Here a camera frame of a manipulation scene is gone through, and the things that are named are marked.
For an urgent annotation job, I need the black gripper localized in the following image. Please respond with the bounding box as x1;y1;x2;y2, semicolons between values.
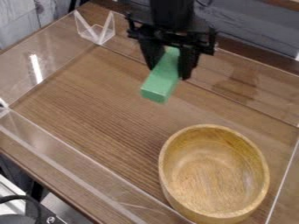
125;0;217;81

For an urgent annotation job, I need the green rectangular block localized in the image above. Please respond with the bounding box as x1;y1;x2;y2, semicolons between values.
140;47;180;103

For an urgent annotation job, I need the brown wooden bowl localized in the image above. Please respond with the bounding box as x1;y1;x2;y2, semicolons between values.
157;124;269;224

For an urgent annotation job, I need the clear acrylic tray wall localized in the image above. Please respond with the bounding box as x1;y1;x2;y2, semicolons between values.
0;16;299;224

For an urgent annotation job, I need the black cable bottom left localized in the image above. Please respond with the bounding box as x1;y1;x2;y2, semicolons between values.
0;194;43;224

